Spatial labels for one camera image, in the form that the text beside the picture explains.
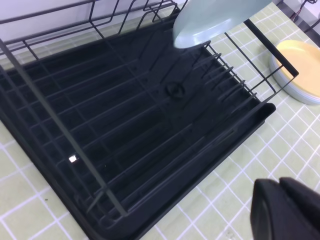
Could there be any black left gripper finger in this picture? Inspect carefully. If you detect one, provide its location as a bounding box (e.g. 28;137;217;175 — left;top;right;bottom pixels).
250;177;320;240

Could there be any light blue round plate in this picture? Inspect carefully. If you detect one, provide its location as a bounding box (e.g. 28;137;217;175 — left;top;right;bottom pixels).
172;0;271;49

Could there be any grey plate under yellow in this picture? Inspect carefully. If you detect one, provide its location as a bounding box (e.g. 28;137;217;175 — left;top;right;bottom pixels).
269;55;320;105

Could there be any black plastic drip tray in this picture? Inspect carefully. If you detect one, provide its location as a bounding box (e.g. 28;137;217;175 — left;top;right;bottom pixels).
0;8;277;240

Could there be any black wire dish rack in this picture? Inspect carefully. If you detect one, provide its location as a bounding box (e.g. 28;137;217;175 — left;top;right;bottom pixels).
0;0;300;218

